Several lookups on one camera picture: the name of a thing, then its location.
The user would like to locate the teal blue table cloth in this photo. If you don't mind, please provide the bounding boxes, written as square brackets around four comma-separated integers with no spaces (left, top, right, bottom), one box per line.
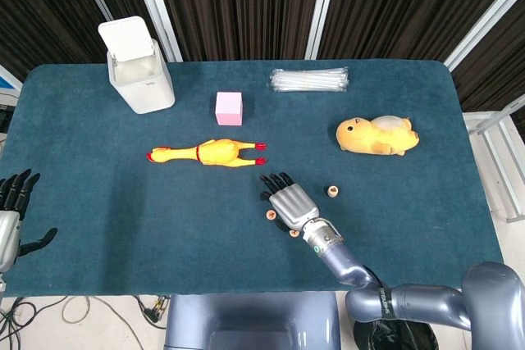
[0,59,505,298]

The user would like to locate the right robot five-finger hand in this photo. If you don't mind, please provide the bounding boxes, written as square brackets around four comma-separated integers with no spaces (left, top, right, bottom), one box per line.
[258,171,321,232]

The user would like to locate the black bin with bag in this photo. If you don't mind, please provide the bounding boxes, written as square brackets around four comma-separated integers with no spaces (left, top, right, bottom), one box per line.
[354,319,440,350]

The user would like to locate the yellow plush animal toy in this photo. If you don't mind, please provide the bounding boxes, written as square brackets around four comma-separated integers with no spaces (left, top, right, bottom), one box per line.
[336,114,421,157]

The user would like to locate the bundle of clear straws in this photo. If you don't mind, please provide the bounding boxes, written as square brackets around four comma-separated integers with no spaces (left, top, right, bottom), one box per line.
[268,66,351,93]

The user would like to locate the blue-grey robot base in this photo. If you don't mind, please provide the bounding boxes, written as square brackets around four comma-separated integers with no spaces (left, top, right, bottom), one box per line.
[163,292,341,350]

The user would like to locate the white trash bin with lid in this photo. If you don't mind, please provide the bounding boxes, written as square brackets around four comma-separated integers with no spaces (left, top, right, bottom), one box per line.
[98,16,176,115]

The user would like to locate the black power plug strip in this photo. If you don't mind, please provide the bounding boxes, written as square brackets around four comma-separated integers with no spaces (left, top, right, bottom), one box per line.
[135,294,171,329]

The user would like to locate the white metal frame rack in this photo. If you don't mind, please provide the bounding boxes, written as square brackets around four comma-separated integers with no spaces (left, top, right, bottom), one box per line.
[462,93,525,224]

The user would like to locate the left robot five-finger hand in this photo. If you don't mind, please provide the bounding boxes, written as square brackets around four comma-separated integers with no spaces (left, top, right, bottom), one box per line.
[0,168,58,275]

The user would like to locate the black floor cable bundle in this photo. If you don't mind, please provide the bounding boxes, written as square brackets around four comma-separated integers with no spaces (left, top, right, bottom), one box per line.
[0,296,66,350]

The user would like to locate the dark pleated curtain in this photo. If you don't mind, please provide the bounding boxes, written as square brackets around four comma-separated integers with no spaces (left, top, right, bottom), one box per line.
[149,0,329,62]
[0,0,177,80]
[317,0,525,62]
[450,0,525,142]

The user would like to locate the yellow rubber chicken toy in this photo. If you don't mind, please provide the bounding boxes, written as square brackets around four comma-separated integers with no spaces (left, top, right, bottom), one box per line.
[146,139,268,169]

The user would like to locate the black box device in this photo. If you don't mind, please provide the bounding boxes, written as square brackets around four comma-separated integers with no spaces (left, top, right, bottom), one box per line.
[0,106,17,134]

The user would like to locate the pink cube block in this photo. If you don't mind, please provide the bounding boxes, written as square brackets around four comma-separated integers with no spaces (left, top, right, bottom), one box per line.
[214,91,246,127]

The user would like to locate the blue white panel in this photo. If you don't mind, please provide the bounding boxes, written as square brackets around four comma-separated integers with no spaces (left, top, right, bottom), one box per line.
[0,63,24,95]

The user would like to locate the grey floor cable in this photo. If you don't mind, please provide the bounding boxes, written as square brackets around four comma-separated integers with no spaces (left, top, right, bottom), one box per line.
[61,294,144,341]

